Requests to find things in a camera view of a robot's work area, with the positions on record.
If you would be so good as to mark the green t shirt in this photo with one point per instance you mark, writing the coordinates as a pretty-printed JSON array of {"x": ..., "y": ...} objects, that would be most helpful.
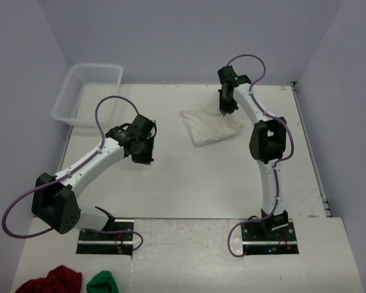
[{"x": 102, "y": 282}]

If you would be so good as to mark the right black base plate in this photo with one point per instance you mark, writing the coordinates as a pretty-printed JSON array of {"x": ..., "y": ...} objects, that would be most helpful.
[{"x": 258, "y": 241}]

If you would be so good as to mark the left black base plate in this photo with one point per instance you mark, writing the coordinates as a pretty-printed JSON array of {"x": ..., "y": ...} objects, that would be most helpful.
[{"x": 104, "y": 244}]

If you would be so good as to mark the white plastic basket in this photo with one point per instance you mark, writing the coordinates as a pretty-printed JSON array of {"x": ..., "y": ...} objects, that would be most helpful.
[{"x": 84, "y": 87}]

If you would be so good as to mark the white t shirt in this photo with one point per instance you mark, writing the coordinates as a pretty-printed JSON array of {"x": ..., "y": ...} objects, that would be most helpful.
[{"x": 205, "y": 124}]

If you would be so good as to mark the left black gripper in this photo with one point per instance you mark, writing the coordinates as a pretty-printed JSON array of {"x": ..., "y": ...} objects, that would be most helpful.
[{"x": 146, "y": 159}]

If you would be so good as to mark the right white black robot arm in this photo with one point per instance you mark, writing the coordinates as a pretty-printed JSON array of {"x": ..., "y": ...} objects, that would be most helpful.
[{"x": 267, "y": 145}]

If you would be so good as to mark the red t shirt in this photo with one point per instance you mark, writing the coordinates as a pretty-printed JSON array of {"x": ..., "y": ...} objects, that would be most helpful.
[{"x": 60, "y": 279}]

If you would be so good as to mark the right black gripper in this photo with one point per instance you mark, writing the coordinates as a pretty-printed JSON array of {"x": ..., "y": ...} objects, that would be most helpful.
[{"x": 224, "y": 108}]

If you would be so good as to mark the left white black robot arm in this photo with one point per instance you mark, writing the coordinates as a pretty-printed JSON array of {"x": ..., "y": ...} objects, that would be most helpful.
[{"x": 55, "y": 198}]

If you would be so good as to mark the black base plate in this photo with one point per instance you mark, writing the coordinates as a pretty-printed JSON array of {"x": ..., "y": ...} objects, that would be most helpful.
[
  {"x": 104, "y": 244},
  {"x": 258, "y": 241}
]

